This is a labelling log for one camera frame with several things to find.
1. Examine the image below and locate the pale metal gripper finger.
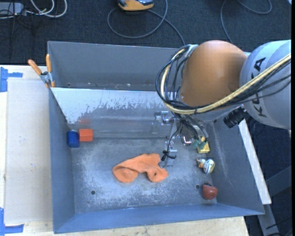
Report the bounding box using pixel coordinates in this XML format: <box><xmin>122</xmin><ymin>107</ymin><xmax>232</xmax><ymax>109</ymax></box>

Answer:
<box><xmin>151</xmin><ymin>110</ymin><xmax>174</xmax><ymax>135</ymax></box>
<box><xmin>161</xmin><ymin>142</ymin><xmax>178</xmax><ymax>169</ymax></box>

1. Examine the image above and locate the yellow toy block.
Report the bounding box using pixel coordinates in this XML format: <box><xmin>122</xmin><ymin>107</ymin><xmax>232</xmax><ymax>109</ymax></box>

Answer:
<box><xmin>197</xmin><ymin>136</ymin><xmax>211</xmax><ymax>154</ymax></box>

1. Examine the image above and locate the orange cloth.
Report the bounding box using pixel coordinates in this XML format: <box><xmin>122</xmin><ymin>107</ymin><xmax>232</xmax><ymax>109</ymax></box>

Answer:
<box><xmin>112</xmin><ymin>153</ymin><xmax>169</xmax><ymax>184</ymax></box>

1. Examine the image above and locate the white toy duck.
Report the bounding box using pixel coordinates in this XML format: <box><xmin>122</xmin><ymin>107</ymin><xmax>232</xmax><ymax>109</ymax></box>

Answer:
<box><xmin>196</xmin><ymin>158</ymin><xmax>216</xmax><ymax>175</ymax></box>

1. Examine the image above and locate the red-brown toy apple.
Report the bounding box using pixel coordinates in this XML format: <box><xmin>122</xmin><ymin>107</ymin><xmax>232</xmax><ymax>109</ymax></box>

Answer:
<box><xmin>201</xmin><ymin>181</ymin><xmax>219</xmax><ymax>201</ymax></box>

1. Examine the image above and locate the grey metal bin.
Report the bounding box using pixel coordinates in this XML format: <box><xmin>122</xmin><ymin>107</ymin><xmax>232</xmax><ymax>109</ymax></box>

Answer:
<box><xmin>46</xmin><ymin>40</ymin><xmax>272</xmax><ymax>235</ymax></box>

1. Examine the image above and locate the orange block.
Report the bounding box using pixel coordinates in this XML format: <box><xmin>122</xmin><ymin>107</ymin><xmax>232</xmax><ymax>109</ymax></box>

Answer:
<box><xmin>78</xmin><ymin>128</ymin><xmax>94</xmax><ymax>143</ymax></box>

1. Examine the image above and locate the blue cylinder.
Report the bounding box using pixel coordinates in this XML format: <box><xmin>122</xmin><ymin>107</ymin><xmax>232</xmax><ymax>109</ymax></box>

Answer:
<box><xmin>66</xmin><ymin>129</ymin><xmax>81</xmax><ymax>148</ymax></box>

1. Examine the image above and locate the pale flat board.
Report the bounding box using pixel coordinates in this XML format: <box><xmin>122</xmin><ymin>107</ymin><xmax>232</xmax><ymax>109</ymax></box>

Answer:
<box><xmin>3</xmin><ymin>77</ymin><xmax>53</xmax><ymax>227</ymax></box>

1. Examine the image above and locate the black cylinder on white bracket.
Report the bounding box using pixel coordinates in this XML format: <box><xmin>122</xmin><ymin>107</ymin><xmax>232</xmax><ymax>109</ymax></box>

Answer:
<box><xmin>222</xmin><ymin>106</ymin><xmax>249</xmax><ymax>129</ymax></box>

